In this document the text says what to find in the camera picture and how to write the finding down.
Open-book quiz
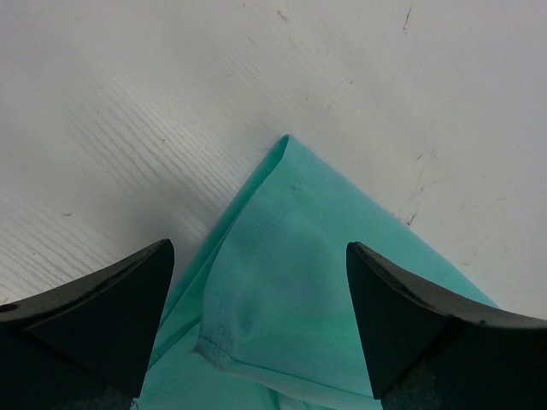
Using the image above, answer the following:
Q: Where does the teal t-shirt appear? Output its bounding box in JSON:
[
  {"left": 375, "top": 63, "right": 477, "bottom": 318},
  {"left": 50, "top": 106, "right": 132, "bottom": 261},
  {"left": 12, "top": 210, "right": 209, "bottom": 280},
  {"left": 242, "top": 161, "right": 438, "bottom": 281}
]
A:
[{"left": 137, "top": 136, "right": 488, "bottom": 409}]

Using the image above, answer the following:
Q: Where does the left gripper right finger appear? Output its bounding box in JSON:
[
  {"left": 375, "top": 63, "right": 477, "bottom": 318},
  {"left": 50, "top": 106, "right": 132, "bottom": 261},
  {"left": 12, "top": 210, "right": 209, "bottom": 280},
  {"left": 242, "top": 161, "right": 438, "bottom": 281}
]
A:
[{"left": 346, "top": 243, "right": 546, "bottom": 410}]

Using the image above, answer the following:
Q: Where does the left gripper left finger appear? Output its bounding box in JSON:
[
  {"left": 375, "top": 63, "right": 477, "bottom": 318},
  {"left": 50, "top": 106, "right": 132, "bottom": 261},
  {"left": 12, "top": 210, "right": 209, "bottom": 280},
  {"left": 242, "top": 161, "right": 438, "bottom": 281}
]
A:
[{"left": 1, "top": 239, "right": 174, "bottom": 409}]

